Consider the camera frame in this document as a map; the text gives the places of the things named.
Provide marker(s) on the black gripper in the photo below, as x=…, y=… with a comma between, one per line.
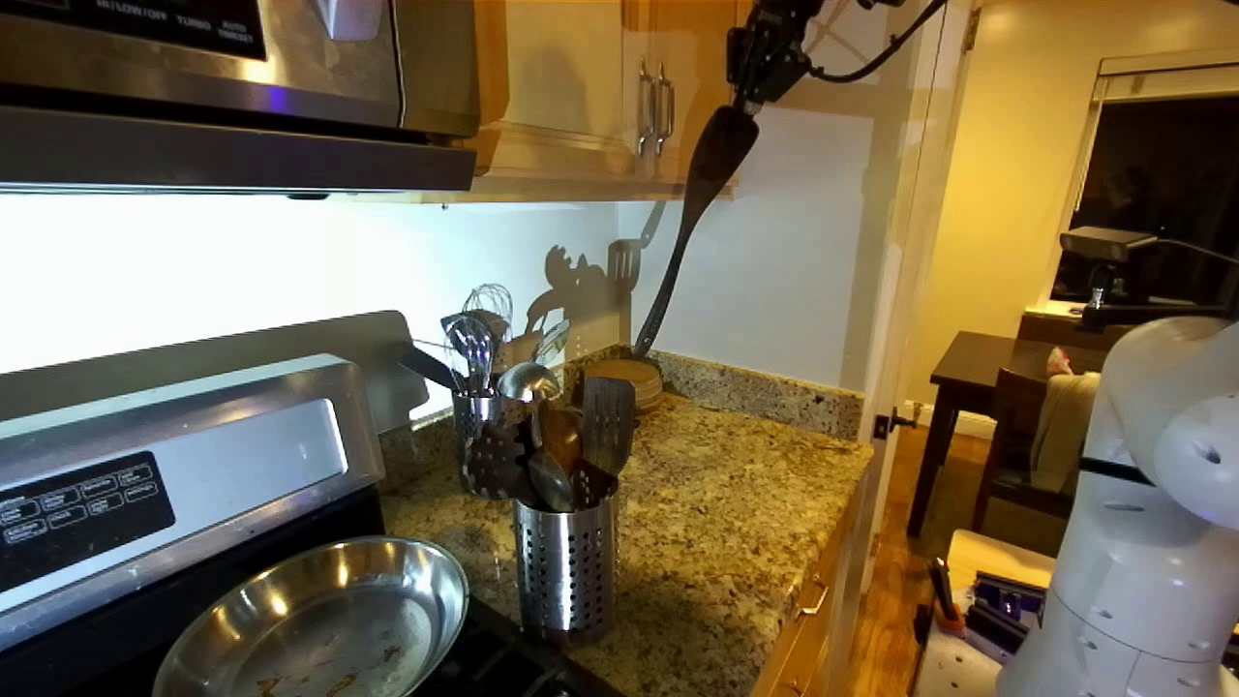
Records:
x=768, y=54

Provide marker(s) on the dark wooden spoon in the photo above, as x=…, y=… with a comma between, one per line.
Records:
x=716, y=156

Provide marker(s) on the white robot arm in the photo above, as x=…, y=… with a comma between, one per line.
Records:
x=1147, y=575

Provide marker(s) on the perforated steel utensil holder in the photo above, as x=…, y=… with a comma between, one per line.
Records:
x=568, y=570

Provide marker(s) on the wooden upper cabinet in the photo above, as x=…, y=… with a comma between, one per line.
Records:
x=592, y=99

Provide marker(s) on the dark wooden side table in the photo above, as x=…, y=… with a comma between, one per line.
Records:
x=965, y=383

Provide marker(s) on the black slotted spatula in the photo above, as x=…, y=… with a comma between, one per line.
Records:
x=607, y=424

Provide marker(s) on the steel ladle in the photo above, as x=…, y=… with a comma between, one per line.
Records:
x=532, y=385

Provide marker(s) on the dark window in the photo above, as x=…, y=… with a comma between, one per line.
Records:
x=1165, y=168

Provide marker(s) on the stainless steel microwave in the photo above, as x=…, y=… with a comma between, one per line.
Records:
x=239, y=96

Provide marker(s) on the steel frying pan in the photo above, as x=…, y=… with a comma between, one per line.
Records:
x=365, y=619

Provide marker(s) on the stainless steel stove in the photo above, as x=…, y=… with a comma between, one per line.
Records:
x=138, y=489

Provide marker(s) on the wire whisk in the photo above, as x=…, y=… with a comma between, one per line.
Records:
x=489, y=319

